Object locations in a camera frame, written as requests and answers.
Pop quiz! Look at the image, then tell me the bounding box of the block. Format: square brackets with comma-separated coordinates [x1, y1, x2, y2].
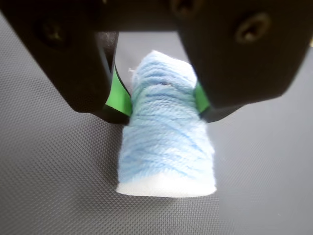
[114, 49, 218, 198]

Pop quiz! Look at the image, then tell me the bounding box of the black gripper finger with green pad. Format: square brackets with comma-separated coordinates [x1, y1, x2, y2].
[168, 0, 313, 123]
[0, 0, 133, 125]

